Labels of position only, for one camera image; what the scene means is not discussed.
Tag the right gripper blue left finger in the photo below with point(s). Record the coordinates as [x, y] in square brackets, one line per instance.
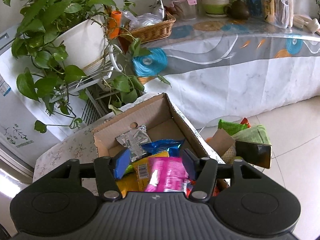
[120, 162]

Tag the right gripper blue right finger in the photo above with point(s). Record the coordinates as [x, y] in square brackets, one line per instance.
[191, 164]

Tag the yellow snack packet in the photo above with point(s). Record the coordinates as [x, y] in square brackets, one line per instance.
[142, 168]

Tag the large orange snack bag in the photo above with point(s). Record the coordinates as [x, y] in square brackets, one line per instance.
[128, 183]

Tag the silver foil snack bag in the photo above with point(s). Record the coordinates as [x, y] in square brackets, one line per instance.
[133, 140]

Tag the blue foil snack bag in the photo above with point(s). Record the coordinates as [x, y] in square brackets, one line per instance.
[169, 145]

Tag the pink snack packet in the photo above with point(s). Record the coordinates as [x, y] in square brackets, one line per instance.
[167, 174]

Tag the green snack packet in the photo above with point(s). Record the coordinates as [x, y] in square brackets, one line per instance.
[129, 169]

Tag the red orange snack packet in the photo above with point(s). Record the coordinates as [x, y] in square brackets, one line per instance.
[191, 186]

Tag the floral tablecloth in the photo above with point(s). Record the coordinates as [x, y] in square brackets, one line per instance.
[92, 141]

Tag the cardboard milk box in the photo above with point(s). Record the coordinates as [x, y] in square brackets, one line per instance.
[163, 120]

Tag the bag of green items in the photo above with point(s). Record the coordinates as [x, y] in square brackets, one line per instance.
[222, 133]

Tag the black box on floor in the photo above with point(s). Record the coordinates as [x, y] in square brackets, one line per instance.
[254, 153]

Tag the white metal plant rack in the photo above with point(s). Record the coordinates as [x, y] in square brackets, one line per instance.
[77, 103]

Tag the grey patterned table cover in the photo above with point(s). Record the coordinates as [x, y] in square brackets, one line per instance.
[223, 67]

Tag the blue ribbon roll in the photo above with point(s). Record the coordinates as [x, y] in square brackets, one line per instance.
[152, 64]

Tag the white chest freezer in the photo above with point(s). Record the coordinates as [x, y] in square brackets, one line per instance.
[25, 126]

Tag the silver refrigerator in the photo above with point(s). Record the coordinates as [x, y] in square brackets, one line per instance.
[16, 175]

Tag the wicker basket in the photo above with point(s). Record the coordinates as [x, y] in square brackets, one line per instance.
[151, 33]

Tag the orange cup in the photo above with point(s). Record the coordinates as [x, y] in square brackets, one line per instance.
[114, 24]

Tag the green white plant pot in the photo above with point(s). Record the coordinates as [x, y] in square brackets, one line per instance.
[215, 8]

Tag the brown teapot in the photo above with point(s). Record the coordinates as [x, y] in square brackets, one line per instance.
[237, 10]

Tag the green pothos plant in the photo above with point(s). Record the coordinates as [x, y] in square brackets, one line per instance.
[44, 21]

